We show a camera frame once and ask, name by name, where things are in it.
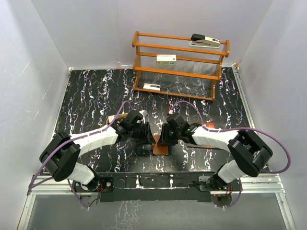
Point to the beige oval card tray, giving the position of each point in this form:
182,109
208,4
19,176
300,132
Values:
116,118

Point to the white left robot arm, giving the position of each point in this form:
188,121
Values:
60,156

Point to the orange wooden shelf rack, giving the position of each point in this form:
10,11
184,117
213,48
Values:
195,74

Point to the white staples box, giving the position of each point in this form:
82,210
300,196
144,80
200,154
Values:
165,59

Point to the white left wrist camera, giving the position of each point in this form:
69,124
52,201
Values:
144,114

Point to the black and beige stapler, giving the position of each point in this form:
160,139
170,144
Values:
198,40

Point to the dark book three days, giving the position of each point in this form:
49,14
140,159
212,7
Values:
204,145

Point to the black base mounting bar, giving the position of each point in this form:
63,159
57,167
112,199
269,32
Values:
160,186

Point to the small white box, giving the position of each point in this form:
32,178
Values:
154,87

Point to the brown leather card holder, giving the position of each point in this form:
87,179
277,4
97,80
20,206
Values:
159,150

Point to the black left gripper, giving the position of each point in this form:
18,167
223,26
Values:
147,138

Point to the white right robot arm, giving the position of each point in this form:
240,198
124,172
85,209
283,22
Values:
250,153

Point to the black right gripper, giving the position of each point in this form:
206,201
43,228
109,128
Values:
164,139

